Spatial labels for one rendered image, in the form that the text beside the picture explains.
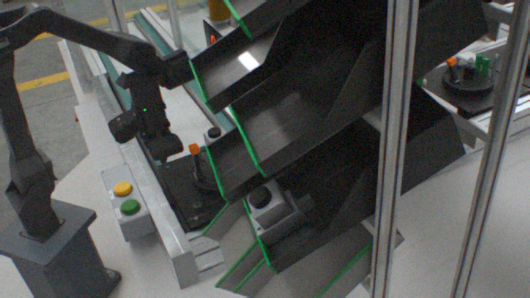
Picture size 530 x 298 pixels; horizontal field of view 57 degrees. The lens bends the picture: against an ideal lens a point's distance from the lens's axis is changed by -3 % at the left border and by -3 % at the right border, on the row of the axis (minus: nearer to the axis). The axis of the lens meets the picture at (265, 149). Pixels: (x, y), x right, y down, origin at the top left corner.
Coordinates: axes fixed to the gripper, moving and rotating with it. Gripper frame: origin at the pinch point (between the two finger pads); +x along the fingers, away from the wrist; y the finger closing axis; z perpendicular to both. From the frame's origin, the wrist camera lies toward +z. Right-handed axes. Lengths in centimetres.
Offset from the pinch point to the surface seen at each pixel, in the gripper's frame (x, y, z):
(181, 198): 12.6, 2.4, -1.5
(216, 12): -18.7, -17.0, -22.4
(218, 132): 0.0, 1.0, -12.8
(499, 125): -24, 53, -32
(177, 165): 12.5, -9.1, -4.4
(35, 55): 109, -352, 30
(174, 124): 17.9, -35.3, -11.2
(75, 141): 109, -196, 20
